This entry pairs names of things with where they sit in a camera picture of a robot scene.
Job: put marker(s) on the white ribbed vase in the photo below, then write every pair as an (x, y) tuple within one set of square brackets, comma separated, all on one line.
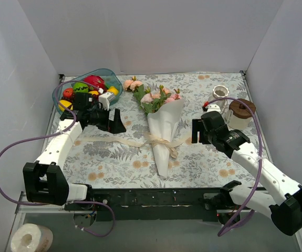
[(218, 92)]

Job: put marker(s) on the cream ribbon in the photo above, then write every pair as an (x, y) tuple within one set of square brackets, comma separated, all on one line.
[(150, 139)]

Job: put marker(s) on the floral table mat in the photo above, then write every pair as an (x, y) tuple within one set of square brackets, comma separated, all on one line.
[(114, 165)]

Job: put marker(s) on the pale pink rose stem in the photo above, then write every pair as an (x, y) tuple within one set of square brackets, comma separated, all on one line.
[(149, 102)]

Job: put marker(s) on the dark red grapes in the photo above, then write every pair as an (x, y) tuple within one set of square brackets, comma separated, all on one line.
[(69, 97)]

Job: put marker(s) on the red dragon fruit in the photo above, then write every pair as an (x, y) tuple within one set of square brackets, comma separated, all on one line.
[(93, 80)]

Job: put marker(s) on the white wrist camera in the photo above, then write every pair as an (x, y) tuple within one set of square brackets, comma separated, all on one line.
[(210, 107), (105, 99)]

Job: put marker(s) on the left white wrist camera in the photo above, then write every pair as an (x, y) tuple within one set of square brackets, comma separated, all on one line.
[(105, 99)]

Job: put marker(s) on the jar with brown lid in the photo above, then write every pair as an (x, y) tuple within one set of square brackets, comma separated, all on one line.
[(238, 116)]

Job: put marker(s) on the white wrapping paper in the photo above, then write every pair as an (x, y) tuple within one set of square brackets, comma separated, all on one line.
[(162, 127)]

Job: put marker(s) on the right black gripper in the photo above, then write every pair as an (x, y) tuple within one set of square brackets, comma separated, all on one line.
[(201, 135)]

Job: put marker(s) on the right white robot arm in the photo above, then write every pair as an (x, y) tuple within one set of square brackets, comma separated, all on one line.
[(282, 202)]

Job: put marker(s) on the yellow pear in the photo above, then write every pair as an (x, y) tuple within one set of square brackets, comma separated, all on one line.
[(113, 90)]

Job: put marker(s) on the green apple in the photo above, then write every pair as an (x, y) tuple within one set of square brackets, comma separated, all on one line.
[(80, 87)]

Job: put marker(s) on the red apple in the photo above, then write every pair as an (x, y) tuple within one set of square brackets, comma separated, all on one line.
[(68, 90)]

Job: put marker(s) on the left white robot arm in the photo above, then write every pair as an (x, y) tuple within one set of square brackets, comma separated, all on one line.
[(44, 179)]

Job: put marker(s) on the white tissue roll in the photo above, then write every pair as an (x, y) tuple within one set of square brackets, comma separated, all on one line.
[(32, 237)]

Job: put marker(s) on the yellow lemon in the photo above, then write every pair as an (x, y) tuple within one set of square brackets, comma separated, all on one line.
[(94, 92)]

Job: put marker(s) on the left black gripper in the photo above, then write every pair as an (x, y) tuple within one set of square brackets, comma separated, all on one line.
[(111, 121)]

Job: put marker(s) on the yellow mango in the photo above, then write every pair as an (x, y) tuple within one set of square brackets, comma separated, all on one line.
[(63, 104)]

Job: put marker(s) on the peach rose stem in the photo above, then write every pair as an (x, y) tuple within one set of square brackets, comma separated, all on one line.
[(132, 84)]

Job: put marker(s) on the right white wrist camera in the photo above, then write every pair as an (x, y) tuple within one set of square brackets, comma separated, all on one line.
[(210, 107)]

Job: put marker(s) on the teal plastic fruit basket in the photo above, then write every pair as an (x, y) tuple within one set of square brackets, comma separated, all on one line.
[(107, 75)]

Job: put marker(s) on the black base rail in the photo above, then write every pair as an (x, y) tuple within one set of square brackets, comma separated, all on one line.
[(155, 204)]

